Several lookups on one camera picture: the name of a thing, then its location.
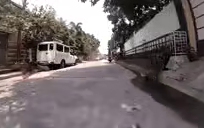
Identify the vehicle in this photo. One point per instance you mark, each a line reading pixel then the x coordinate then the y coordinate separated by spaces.
pixel 110 58

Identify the grey concrete road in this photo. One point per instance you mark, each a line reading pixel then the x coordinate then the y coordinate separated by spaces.
pixel 90 93

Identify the white van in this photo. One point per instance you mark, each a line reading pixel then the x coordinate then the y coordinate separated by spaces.
pixel 53 53

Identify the large dark tree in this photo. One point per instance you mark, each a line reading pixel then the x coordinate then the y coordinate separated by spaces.
pixel 130 13

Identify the row of green trees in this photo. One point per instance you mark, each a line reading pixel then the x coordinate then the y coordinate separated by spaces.
pixel 46 23

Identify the robot's own part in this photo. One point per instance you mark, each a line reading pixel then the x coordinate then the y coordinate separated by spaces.
pixel 135 126

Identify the concrete kerb strip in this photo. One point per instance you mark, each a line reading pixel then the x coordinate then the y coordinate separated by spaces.
pixel 190 78

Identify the building with dark gate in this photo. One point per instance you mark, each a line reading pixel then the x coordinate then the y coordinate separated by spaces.
pixel 0 48

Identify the building with slatted siding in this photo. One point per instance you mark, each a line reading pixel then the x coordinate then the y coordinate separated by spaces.
pixel 203 20

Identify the white wall with lattice fence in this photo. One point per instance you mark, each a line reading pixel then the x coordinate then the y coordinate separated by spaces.
pixel 156 26

